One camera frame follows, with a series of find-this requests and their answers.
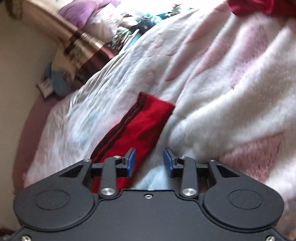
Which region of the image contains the red knit garment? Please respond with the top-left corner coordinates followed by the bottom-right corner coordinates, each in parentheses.
top-left (91, 92), bottom-right (175, 191)

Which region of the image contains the pink headboard cushion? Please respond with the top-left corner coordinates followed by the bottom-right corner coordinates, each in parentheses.
top-left (12, 95), bottom-right (61, 194)

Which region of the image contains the white floral fleece blanket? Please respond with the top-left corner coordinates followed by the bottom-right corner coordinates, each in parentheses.
top-left (24, 1), bottom-right (295, 240)

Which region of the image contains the white embroidered small pillow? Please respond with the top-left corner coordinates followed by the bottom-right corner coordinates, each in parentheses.
top-left (36, 77), bottom-right (55, 99)

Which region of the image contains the brown patterned curtain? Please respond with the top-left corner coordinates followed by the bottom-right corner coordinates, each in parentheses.
top-left (4, 1), bottom-right (116, 79)

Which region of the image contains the purple cloth at window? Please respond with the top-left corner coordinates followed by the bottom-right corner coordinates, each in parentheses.
top-left (59, 0), bottom-right (120, 29)

